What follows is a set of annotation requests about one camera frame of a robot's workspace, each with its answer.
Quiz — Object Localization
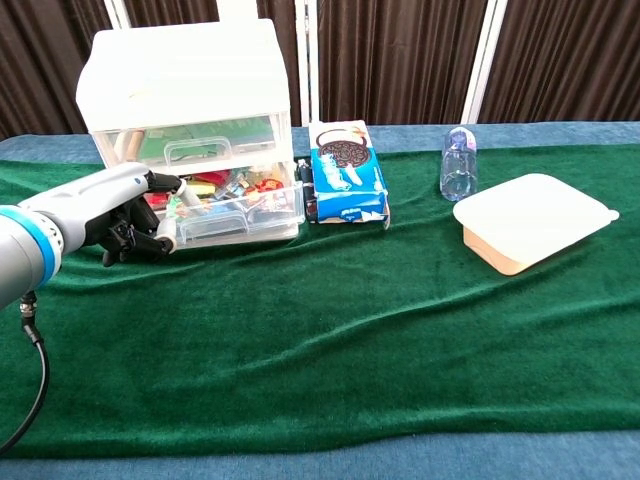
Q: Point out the beige rectangular food container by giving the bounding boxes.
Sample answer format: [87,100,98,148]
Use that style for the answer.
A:
[462,225,596,277]

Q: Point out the white screen frame post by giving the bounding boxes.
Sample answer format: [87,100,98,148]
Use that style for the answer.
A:
[293,0,322,128]
[459,0,509,126]
[102,0,133,29]

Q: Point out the beige box with white lid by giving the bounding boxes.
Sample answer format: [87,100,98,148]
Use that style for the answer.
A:
[452,172,621,265]

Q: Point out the green flat packet in drawer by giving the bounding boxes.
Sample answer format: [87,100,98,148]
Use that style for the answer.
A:
[139,116,274,157]

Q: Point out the clear drawer with colourful contents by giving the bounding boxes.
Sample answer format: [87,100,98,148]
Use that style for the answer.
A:
[143,161,307,250]

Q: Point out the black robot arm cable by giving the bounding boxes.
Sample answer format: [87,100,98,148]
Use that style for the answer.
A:
[0,289,52,454]

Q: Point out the left black grey robot hand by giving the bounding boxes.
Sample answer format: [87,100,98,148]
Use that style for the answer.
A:
[17,161,211,269]

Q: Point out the white plastic drawer unit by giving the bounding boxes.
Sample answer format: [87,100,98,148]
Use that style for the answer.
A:
[75,18,302,250]

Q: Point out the small black cylindrical object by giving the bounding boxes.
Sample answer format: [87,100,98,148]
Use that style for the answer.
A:
[295,157,318,224]

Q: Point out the blue table cover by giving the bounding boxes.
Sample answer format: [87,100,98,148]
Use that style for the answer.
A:
[0,120,640,480]

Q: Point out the clear plastic water bottle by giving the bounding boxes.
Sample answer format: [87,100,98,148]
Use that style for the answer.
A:
[439,125,479,203]

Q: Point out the wooden roll in drawer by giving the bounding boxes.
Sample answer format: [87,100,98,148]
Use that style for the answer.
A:
[113,129,147,164]

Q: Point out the clear drawer with green contents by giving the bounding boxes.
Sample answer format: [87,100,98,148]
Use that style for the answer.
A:
[91,112,289,172]

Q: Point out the green velvet cloth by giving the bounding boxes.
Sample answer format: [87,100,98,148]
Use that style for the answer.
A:
[0,143,640,460]

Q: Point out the blue Oreo cookie box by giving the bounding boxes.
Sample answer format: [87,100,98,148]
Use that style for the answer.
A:
[307,119,392,231]

